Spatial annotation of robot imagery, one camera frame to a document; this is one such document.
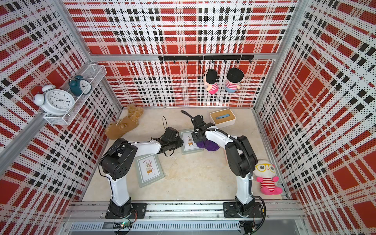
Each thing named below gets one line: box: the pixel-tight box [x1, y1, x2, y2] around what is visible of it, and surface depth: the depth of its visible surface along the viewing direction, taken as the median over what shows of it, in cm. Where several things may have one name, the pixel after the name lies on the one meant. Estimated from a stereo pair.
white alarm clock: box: [33, 84, 75, 117], surface depth 63 cm
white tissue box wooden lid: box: [209, 108, 236, 129], surface depth 111 cm
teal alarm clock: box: [68, 74, 93, 96], surface depth 73 cm
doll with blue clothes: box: [224, 67, 245, 94], surface depth 99 cm
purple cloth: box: [195, 139, 220, 152], surface depth 97 cm
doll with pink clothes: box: [203, 68, 220, 95], surface depth 98 cm
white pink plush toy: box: [253, 159, 283, 196], surface depth 79 cm
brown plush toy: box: [105, 104, 144, 141], surface depth 106 cm
